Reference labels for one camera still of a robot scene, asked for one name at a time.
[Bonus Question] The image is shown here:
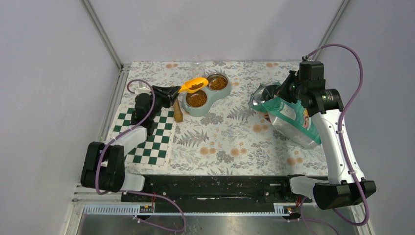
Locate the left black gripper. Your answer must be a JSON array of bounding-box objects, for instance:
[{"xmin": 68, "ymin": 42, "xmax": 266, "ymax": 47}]
[{"xmin": 149, "ymin": 85, "xmax": 181, "ymax": 120}]

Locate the orange plastic scoop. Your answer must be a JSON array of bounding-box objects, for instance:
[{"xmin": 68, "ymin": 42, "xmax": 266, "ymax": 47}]
[{"xmin": 179, "ymin": 77, "xmax": 208, "ymax": 94}]

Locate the green pet food bag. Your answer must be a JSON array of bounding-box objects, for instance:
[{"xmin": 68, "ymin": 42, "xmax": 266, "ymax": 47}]
[{"xmin": 248, "ymin": 82, "xmax": 322, "ymax": 148}]

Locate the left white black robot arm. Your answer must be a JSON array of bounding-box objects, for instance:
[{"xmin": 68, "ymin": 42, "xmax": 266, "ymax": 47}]
[{"xmin": 80, "ymin": 86, "xmax": 180, "ymax": 201}]

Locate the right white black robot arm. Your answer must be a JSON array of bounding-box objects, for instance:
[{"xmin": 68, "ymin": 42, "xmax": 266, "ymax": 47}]
[{"xmin": 278, "ymin": 61, "xmax": 377, "ymax": 210}]

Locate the mint double pet bowl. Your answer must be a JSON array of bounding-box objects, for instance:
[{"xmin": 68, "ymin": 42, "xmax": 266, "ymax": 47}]
[{"xmin": 182, "ymin": 72, "xmax": 231, "ymax": 117}]

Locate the brown wooden rolling pin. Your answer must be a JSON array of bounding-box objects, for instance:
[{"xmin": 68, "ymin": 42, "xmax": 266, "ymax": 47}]
[{"xmin": 172, "ymin": 99, "xmax": 184, "ymax": 122}]

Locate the clear plastic bottle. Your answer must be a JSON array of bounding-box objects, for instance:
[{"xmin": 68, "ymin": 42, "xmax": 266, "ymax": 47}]
[{"xmin": 191, "ymin": 55, "xmax": 206, "ymax": 78}]

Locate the green white chessboard mat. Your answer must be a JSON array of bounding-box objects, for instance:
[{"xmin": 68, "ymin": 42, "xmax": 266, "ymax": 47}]
[{"xmin": 105, "ymin": 104, "xmax": 177, "ymax": 170}]

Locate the floral patterned table mat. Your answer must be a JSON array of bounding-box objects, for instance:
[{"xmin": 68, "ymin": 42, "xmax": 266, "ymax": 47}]
[{"xmin": 125, "ymin": 61, "xmax": 327, "ymax": 176}]

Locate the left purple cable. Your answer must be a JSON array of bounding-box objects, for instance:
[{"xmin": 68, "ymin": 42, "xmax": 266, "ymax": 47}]
[{"xmin": 94, "ymin": 78, "xmax": 187, "ymax": 233}]

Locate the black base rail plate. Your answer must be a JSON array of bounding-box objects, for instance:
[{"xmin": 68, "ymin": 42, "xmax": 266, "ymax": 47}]
[{"xmin": 121, "ymin": 174, "xmax": 314, "ymax": 214}]

